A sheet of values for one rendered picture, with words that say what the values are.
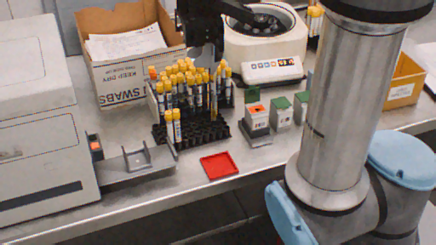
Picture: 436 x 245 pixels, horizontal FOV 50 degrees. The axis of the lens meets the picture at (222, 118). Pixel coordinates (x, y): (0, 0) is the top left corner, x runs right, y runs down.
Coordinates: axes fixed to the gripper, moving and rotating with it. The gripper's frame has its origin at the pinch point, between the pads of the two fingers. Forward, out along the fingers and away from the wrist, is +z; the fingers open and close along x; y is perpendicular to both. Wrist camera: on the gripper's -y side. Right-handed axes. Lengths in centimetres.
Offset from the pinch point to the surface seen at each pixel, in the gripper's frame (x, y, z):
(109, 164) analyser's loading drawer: 6.7, 26.4, 13.9
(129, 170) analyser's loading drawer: 10.9, 23.0, 12.9
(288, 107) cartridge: 6.5, -16.1, 11.0
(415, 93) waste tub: 10, -51, 14
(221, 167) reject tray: 12.9, 3.2, 17.5
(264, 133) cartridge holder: 8.1, -9.5, 15.6
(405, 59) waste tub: 2, -53, 9
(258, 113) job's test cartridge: 6.8, -8.2, 10.3
